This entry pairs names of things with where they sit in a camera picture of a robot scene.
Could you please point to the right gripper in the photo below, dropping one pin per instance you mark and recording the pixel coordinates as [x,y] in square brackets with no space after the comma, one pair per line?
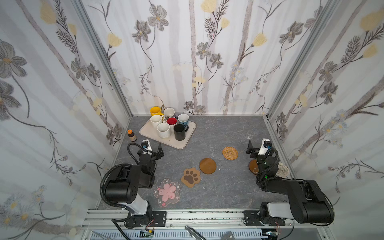
[257,152]

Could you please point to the pink flower coaster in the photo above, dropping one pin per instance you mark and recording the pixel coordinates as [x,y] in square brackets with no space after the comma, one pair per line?
[167,193]

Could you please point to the aluminium frame rail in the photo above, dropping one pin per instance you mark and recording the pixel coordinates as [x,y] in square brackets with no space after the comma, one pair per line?
[226,224]

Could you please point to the beige serving tray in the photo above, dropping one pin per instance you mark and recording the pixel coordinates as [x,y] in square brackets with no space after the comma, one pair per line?
[150,132]

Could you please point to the cork paw print coaster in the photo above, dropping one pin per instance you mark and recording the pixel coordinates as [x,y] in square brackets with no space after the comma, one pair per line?
[191,177]

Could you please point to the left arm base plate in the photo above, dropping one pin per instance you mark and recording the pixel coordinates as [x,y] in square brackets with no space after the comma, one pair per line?
[154,219]

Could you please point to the blue floral mug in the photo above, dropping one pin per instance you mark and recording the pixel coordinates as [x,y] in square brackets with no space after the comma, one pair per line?
[183,119]

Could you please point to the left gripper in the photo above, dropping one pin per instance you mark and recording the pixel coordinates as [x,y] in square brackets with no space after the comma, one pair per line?
[152,153]

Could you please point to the small brown bottle orange cap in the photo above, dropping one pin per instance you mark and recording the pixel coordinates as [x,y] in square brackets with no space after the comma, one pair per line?
[132,135]

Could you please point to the lavender mug white inside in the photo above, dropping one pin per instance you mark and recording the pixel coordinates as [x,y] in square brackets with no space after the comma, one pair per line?
[169,112]

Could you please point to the yellow mug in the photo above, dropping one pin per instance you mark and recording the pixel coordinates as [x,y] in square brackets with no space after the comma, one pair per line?
[156,111]

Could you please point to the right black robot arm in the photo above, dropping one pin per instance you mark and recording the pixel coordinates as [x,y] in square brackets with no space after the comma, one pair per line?
[306,204]

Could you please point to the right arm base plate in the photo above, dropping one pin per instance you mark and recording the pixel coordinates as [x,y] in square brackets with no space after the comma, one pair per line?
[252,219]

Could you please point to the speckled white mug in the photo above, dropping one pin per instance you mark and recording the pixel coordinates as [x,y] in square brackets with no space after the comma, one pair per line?
[164,130]

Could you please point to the white mug red inside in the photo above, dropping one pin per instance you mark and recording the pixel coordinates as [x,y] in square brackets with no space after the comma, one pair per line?
[172,122]

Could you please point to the woven rattan round coaster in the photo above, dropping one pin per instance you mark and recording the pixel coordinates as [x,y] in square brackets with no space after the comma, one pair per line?
[230,153]

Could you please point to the white mug with handle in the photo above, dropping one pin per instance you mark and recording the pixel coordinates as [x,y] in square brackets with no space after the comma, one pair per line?
[156,120]

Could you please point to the black mug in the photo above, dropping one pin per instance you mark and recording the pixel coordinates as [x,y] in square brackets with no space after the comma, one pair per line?
[180,131]

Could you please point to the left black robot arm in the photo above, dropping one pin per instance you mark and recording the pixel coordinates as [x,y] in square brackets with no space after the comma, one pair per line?
[119,186]

